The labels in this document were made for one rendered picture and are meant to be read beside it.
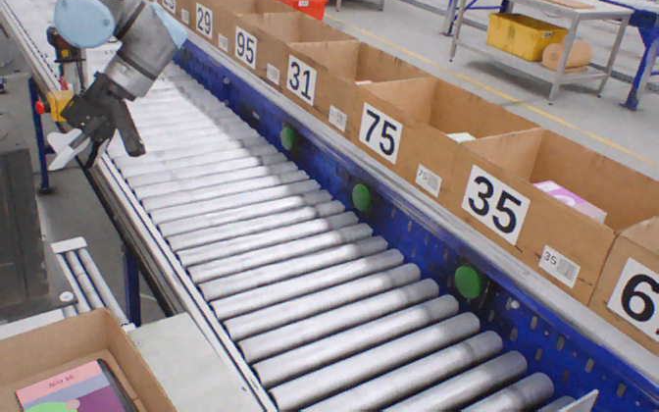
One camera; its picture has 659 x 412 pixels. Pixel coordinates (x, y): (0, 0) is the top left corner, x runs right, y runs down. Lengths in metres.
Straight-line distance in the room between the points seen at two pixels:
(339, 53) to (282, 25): 0.39
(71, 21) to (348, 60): 1.19
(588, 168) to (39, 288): 1.21
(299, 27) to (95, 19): 1.44
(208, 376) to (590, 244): 0.72
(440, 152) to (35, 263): 0.87
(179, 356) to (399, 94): 0.96
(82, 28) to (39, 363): 0.55
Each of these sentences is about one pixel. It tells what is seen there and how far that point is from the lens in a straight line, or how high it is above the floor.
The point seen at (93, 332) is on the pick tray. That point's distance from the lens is 1.13.
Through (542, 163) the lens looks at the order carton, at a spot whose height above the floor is 0.96.
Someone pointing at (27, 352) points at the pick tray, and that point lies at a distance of 1.11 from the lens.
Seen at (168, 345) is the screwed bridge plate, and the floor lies 0.75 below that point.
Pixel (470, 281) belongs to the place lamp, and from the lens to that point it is 1.30.
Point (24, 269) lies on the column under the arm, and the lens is 1.26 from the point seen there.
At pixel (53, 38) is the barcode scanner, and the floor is 1.07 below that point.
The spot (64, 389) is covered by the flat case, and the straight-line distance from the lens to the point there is 1.07.
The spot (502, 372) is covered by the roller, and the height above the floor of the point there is 0.74.
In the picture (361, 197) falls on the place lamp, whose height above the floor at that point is 0.82.
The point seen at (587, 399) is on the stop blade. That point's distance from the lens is 1.17.
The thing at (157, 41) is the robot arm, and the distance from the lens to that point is 1.21.
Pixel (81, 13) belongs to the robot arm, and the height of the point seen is 1.30.
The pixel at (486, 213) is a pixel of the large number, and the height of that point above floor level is 0.94.
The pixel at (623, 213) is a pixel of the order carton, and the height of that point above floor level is 0.95.
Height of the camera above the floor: 1.55
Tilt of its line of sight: 28 degrees down
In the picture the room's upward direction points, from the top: 7 degrees clockwise
